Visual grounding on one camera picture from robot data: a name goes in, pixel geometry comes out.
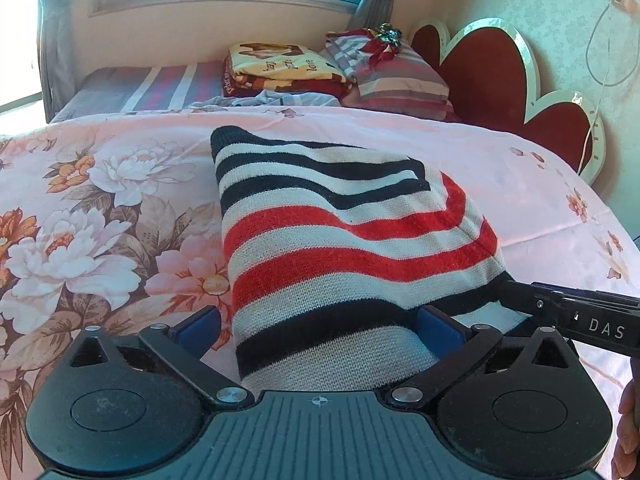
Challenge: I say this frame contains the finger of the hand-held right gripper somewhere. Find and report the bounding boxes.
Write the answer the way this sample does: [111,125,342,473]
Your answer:
[500,279,577,335]

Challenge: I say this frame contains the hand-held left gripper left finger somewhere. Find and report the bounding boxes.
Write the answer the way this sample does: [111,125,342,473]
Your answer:
[67,305,256,407]

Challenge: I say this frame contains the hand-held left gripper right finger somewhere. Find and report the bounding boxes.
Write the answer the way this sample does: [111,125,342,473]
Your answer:
[384,305,579,407]

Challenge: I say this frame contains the red black white striped sweater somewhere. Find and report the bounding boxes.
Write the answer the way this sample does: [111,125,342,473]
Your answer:
[209,125,532,395]

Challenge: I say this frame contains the person's right hand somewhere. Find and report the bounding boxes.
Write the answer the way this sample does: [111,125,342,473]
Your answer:
[612,376,640,480]

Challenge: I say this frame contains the pink floral quilt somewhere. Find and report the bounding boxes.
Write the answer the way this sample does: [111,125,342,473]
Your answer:
[0,105,640,411]

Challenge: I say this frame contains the red heart-shaped headboard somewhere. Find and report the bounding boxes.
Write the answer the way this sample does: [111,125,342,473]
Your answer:
[409,17,607,187]

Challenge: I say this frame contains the light blue striped cloth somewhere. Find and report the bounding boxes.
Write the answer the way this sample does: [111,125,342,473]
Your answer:
[189,88,344,112]

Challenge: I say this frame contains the red grey striped pillow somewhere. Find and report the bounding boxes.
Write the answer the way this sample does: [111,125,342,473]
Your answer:
[325,30,457,122]

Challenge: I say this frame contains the grey red striped bedsheet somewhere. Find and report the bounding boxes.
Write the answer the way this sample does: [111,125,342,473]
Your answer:
[49,59,227,124]

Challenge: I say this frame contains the folded yellow red blanket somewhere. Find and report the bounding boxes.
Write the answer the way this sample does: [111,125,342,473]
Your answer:
[222,41,359,99]

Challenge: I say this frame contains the grey striped cloth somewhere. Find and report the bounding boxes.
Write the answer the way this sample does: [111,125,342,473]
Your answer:
[325,32,382,82]

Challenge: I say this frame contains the small dark ornament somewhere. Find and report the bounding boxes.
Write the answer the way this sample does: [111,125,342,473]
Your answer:
[370,22,404,54]

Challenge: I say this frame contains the white wall cable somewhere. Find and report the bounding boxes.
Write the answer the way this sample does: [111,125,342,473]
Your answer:
[579,0,634,177]

